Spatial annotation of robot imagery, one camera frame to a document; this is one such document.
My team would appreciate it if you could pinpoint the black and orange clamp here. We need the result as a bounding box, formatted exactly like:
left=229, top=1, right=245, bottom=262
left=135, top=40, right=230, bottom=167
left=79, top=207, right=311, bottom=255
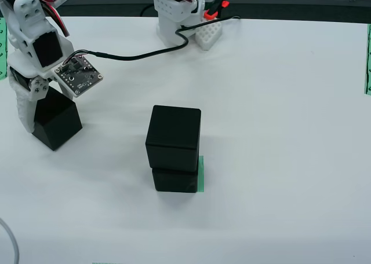
left=203, top=0, right=230, bottom=19

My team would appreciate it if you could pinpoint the small black camera board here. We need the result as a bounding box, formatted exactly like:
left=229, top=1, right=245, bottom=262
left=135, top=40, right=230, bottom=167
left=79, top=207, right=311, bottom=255
left=54, top=53, right=105, bottom=99

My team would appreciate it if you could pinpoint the black cube block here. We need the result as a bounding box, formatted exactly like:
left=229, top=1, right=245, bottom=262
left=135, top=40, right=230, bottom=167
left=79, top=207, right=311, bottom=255
left=145, top=104, right=202, bottom=173
left=151, top=167, right=201, bottom=193
left=31, top=86, right=83, bottom=152

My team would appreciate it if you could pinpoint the grey cable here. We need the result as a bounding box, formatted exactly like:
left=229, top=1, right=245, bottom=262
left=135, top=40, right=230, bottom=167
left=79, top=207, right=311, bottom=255
left=0, top=217, right=20, bottom=264

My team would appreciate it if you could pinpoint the red white black servo wire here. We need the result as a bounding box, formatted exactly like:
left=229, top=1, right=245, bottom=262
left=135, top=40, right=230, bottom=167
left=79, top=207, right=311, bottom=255
left=28, top=0, right=71, bottom=38

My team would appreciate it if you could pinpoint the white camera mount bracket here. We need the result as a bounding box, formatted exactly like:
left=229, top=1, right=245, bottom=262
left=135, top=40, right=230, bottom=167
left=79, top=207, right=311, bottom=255
left=8, top=57, right=78, bottom=100

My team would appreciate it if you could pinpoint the white honeycomb base plate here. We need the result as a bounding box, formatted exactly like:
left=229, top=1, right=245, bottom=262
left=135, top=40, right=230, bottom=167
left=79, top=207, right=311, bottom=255
left=194, top=17, right=223, bottom=51

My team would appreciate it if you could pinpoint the green striped square marker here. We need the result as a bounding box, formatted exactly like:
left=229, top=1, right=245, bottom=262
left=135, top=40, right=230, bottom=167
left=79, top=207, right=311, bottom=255
left=198, top=156, right=205, bottom=193

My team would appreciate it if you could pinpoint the black camera cable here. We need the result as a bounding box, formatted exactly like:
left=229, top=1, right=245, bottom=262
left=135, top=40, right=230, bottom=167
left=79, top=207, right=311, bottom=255
left=62, top=14, right=242, bottom=67

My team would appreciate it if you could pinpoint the green strip with arrows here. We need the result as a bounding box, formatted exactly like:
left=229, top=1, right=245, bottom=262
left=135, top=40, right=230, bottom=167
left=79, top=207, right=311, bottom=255
left=0, top=17, right=9, bottom=81
left=364, top=23, right=371, bottom=96

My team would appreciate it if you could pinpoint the thin black background cable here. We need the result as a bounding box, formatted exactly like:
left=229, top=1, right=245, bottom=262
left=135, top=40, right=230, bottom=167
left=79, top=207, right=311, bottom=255
left=140, top=3, right=156, bottom=17

